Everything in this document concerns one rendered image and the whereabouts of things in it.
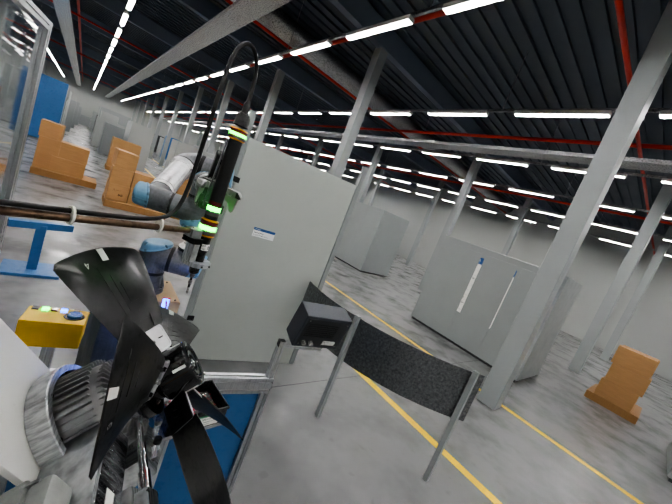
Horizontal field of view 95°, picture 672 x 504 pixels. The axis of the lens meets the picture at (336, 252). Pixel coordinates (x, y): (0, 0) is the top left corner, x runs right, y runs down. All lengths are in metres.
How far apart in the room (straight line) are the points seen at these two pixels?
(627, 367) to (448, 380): 6.03
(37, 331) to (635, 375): 8.41
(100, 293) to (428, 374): 2.23
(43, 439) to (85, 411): 0.07
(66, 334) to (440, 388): 2.28
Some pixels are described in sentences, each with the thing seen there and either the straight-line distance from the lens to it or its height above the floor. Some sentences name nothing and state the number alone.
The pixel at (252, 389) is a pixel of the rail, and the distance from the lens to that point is 1.63.
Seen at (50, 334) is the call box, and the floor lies 1.03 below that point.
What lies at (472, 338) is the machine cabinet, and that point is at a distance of 6.83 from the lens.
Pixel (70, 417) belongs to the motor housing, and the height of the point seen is 1.13.
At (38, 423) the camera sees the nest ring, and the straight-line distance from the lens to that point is 0.89.
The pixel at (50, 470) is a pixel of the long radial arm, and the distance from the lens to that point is 0.88.
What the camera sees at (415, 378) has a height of 0.73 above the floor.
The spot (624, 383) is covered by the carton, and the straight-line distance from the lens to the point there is 8.43.
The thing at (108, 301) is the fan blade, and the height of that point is 1.34.
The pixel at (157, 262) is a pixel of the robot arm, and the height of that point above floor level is 1.24.
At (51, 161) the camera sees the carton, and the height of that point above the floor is 0.36.
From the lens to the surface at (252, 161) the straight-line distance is 2.71.
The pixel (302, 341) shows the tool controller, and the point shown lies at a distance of 1.52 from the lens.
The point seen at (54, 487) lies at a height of 1.16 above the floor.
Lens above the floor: 1.72
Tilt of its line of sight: 8 degrees down
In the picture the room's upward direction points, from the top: 21 degrees clockwise
